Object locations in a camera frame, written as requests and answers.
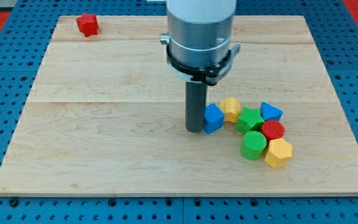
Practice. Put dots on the blue cube block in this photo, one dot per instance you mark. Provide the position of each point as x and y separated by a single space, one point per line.
213 118

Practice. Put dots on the red star block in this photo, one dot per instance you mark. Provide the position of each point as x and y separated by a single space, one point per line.
88 24

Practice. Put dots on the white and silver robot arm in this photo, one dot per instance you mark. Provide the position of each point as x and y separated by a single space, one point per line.
199 31

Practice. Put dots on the blue triangle block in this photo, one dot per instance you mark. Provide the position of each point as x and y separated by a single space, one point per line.
270 112

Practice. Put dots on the green star block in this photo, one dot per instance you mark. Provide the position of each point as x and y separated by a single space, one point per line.
249 120

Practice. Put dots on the light wooden board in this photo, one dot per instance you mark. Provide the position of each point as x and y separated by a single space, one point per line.
105 118

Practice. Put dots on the yellow cylinder block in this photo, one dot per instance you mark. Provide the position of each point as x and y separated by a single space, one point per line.
231 108

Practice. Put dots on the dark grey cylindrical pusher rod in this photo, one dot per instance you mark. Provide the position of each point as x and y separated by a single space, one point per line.
195 102

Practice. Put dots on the green cylinder block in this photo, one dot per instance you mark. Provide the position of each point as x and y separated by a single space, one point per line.
253 145

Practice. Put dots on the red cylinder block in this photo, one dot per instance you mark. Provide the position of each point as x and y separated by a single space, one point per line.
272 129

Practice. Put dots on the yellow hexagon block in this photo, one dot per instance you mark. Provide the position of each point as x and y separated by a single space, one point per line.
279 153

